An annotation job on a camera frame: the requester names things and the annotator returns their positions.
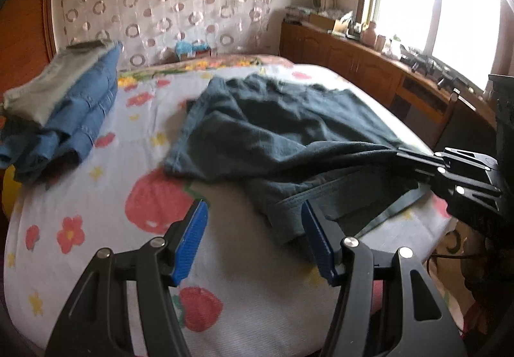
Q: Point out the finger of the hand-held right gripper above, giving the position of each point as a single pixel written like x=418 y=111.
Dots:
x=466 y=154
x=470 y=193

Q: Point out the wooden wardrobe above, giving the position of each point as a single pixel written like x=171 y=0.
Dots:
x=24 y=19

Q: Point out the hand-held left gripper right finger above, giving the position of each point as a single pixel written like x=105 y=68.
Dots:
x=318 y=244

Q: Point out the folded blue jeans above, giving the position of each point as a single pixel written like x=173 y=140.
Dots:
x=95 y=88
x=48 y=150

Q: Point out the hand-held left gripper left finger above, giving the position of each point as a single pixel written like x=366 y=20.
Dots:
x=192 y=241

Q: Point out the wooden cabinet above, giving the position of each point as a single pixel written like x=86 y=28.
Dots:
x=353 y=59

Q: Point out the grey-blue denim pants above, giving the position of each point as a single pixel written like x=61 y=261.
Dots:
x=261 y=132

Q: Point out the wooden chair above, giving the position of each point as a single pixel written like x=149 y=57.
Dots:
x=441 y=120

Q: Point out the strawberry print bed sheet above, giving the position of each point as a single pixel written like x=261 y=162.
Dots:
x=132 y=164

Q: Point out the floral blanket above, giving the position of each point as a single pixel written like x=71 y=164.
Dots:
x=180 y=67

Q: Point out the blue packet box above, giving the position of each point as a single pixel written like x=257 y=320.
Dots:
x=192 y=49

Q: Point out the cardboard box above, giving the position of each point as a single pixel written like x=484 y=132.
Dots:
x=321 y=21

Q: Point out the folded grey-green pants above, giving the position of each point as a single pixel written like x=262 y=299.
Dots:
x=52 y=88

